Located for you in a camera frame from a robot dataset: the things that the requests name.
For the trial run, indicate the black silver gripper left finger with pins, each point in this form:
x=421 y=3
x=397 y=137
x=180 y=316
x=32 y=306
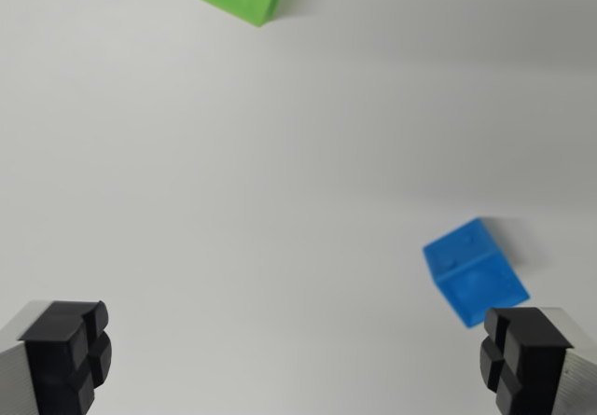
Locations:
x=56 y=359

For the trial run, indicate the black silver gripper right finger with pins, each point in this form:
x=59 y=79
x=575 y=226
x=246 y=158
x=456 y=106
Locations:
x=531 y=363

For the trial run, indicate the blue cube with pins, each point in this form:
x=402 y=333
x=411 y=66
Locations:
x=471 y=275

